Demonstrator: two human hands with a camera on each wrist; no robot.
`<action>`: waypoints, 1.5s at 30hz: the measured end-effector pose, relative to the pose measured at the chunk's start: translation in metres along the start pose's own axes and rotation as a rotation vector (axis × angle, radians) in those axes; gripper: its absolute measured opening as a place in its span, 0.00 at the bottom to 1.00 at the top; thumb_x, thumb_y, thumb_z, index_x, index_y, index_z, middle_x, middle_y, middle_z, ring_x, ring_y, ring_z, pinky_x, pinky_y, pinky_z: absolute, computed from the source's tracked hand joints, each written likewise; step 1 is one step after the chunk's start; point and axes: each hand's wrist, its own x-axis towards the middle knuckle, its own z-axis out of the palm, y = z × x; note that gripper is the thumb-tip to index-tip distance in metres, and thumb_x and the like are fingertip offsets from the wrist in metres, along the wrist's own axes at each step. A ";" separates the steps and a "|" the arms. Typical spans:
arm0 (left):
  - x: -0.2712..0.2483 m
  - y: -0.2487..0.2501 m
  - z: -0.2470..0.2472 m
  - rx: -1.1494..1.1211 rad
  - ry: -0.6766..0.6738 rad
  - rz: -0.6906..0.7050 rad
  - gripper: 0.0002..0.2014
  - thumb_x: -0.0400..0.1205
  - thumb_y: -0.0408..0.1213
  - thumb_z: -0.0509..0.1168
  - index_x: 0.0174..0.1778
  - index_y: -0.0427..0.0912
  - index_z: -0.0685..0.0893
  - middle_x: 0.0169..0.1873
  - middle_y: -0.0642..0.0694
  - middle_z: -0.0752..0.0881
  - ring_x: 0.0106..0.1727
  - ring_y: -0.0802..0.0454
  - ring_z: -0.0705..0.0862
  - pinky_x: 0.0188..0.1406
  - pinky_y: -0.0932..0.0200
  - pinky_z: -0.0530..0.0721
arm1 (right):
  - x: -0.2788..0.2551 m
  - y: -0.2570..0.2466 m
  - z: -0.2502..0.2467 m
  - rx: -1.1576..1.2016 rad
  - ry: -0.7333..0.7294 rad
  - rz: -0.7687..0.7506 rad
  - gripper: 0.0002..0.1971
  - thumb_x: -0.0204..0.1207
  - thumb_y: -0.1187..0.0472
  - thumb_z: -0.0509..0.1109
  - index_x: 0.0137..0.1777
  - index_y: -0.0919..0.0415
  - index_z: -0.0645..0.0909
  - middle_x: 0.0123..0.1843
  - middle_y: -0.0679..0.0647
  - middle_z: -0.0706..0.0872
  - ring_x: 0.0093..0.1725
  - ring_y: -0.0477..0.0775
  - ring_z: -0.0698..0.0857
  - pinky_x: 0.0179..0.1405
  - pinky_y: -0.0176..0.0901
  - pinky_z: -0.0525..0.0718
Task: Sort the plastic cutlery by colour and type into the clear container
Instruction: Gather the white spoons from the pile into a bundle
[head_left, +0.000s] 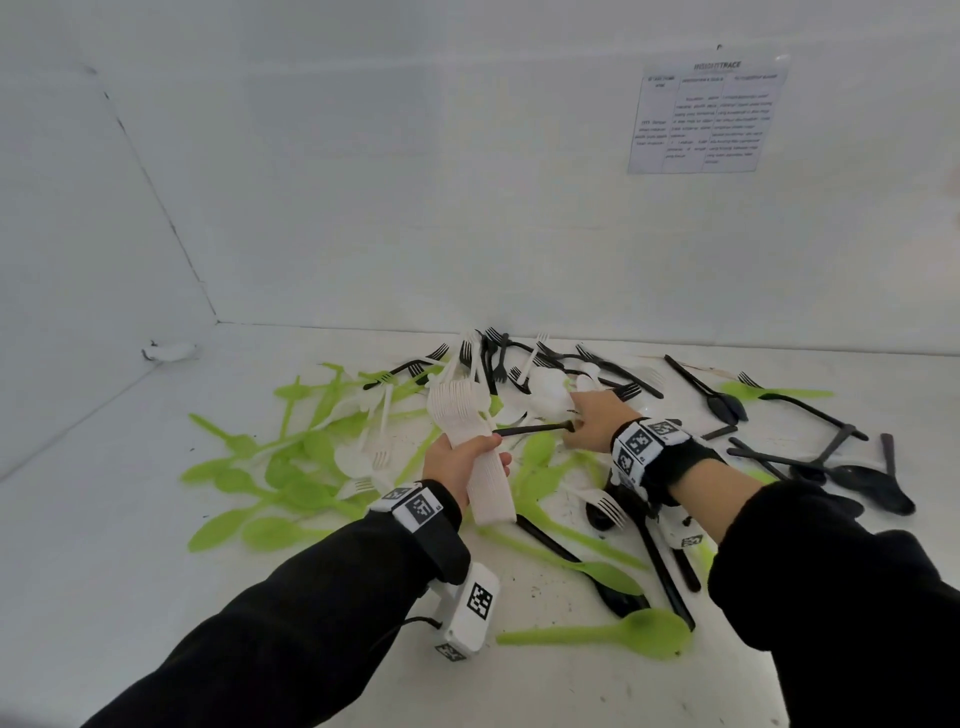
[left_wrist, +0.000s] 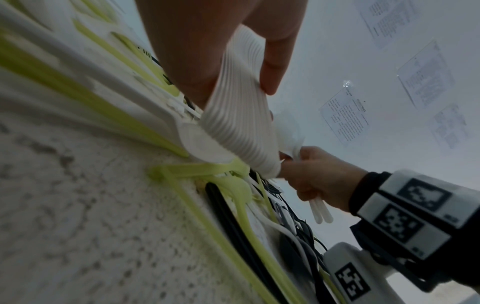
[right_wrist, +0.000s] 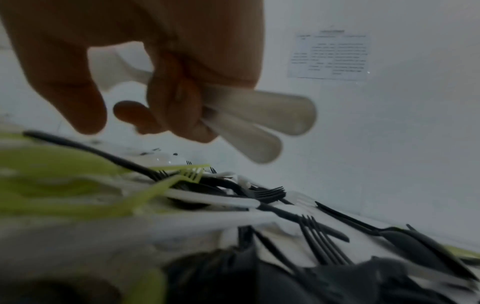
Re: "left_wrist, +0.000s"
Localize person's left hand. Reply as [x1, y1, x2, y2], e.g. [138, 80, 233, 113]
[134, 0, 309, 110]

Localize black marker right wrist band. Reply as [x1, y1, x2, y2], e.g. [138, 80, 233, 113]
[348, 169, 480, 293]

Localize white plastic fork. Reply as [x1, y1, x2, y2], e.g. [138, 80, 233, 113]
[271, 111, 307, 163]
[309, 197, 335, 225]

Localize pile of plastic cutlery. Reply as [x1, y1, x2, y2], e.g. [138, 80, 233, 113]
[0, 0, 346, 304]

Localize person's right hand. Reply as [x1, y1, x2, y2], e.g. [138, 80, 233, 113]
[279, 145, 371, 213]

